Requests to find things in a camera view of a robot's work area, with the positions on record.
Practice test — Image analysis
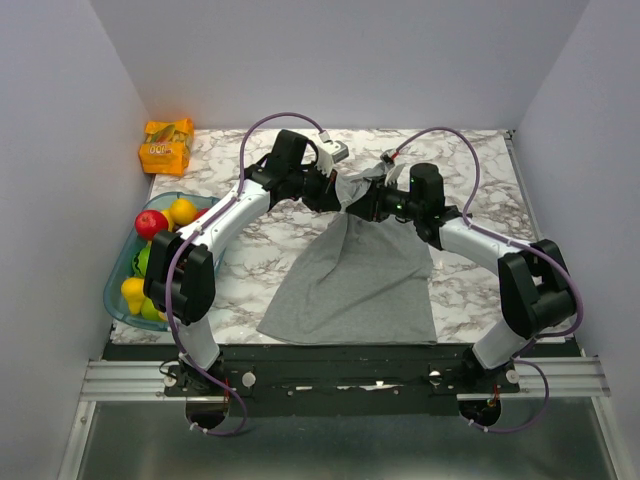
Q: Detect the aluminium rail frame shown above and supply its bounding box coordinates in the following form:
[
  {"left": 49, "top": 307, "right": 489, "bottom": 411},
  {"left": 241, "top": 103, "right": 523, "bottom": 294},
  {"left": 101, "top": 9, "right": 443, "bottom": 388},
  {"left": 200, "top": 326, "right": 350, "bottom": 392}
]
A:
[{"left": 58, "top": 356, "right": 636, "bottom": 479}]

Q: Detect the orange snack bag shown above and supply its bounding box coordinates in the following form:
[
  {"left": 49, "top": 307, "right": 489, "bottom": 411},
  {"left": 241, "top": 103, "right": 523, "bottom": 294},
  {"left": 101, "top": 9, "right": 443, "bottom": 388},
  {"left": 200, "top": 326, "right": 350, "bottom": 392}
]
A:
[{"left": 138, "top": 118, "right": 194, "bottom": 177}]

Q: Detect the red dragon fruit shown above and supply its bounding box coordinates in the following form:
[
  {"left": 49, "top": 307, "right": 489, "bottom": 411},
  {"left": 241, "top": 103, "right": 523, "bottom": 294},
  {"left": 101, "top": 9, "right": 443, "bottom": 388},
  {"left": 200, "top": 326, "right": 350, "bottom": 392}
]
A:
[{"left": 193, "top": 208, "right": 209, "bottom": 222}]

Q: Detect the green lime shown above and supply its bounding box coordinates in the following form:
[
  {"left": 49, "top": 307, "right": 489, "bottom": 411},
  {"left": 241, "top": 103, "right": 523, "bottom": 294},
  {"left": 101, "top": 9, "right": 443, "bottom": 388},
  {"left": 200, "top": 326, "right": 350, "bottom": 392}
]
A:
[{"left": 140, "top": 298, "right": 167, "bottom": 322}]

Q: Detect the teal plastic fruit tray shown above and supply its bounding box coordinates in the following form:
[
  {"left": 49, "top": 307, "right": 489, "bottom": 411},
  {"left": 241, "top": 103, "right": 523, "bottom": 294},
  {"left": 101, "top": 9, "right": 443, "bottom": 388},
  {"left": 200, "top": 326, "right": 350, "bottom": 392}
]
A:
[{"left": 103, "top": 192, "right": 219, "bottom": 332}]

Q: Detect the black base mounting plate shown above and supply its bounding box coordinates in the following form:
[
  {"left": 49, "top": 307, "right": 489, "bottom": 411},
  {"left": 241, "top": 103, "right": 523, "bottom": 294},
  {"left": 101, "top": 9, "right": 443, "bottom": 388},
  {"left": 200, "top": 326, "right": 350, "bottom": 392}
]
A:
[{"left": 103, "top": 344, "right": 519, "bottom": 426}]

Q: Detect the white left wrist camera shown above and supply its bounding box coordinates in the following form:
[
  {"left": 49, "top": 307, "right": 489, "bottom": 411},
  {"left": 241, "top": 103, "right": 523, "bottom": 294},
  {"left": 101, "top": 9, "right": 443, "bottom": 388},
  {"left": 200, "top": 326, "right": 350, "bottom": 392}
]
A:
[{"left": 316, "top": 131, "right": 349, "bottom": 177}]

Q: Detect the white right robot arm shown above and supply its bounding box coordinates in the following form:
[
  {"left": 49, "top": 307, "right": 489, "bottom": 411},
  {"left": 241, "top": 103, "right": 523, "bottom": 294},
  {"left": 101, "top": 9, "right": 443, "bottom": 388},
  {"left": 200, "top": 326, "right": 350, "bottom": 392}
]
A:
[{"left": 335, "top": 163, "right": 584, "bottom": 392}]

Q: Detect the green striped melon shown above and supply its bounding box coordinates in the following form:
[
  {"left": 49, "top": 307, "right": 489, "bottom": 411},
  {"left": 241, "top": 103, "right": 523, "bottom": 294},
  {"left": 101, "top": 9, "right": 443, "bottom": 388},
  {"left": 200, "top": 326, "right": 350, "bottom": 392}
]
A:
[{"left": 131, "top": 245, "right": 151, "bottom": 278}]

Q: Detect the yellow pear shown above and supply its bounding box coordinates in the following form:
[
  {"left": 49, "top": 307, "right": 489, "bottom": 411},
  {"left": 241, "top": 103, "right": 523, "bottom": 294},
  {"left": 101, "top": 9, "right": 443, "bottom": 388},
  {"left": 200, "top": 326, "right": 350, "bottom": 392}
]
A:
[{"left": 120, "top": 277, "right": 146, "bottom": 315}]

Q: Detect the red apple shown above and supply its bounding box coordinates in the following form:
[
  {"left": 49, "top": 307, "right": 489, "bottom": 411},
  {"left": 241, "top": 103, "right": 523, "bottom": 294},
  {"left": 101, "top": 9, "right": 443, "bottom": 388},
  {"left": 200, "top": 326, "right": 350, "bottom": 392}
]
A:
[{"left": 134, "top": 210, "right": 169, "bottom": 241}]

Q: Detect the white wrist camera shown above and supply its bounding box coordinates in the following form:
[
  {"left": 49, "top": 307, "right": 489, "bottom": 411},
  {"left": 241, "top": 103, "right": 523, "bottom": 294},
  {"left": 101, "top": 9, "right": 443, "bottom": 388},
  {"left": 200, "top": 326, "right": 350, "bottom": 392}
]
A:
[
  {"left": 316, "top": 131, "right": 349, "bottom": 177},
  {"left": 381, "top": 150, "right": 406, "bottom": 186}
]

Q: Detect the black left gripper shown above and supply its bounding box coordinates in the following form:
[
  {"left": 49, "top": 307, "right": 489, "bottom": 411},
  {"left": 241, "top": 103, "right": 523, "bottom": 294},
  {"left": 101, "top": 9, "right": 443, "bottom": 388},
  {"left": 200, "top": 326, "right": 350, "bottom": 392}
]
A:
[{"left": 289, "top": 162, "right": 342, "bottom": 214}]

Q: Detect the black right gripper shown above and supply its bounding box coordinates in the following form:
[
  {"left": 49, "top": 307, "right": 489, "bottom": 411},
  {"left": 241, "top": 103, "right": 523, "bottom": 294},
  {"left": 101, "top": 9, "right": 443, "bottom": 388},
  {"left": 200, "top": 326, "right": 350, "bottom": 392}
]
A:
[{"left": 345, "top": 175, "right": 422, "bottom": 223}]

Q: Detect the yellow lemon under apple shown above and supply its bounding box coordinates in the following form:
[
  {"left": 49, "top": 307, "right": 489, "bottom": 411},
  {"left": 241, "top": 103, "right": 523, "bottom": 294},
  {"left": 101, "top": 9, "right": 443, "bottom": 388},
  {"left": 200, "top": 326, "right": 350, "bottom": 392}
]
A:
[{"left": 147, "top": 210, "right": 175, "bottom": 244}]

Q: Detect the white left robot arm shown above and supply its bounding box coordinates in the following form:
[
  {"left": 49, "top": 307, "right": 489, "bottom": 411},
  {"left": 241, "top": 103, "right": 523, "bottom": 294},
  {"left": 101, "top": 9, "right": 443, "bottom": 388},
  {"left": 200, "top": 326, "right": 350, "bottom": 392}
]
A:
[{"left": 143, "top": 130, "right": 349, "bottom": 395}]

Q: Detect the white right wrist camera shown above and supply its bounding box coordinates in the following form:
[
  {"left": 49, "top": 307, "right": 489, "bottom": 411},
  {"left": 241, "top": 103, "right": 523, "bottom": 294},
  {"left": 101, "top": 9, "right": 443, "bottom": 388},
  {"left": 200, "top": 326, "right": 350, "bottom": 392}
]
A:
[{"left": 381, "top": 150, "right": 406, "bottom": 186}]

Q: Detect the grey tank top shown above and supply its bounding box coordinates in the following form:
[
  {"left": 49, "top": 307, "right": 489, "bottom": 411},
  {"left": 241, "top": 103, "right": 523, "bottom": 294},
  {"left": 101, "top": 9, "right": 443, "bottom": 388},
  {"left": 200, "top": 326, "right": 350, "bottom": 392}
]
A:
[{"left": 255, "top": 164, "right": 439, "bottom": 346}]

